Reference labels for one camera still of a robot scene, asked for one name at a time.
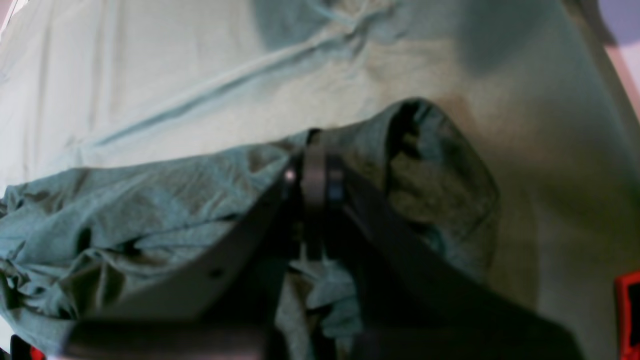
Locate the green T-shirt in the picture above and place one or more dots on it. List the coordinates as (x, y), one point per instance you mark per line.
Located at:
(85, 238)

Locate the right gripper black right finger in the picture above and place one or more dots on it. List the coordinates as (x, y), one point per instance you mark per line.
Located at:
(413, 304)

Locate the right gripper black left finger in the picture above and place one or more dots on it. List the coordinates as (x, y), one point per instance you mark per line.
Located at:
(222, 305)

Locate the light green table cloth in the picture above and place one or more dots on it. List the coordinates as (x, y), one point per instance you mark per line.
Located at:
(111, 83)

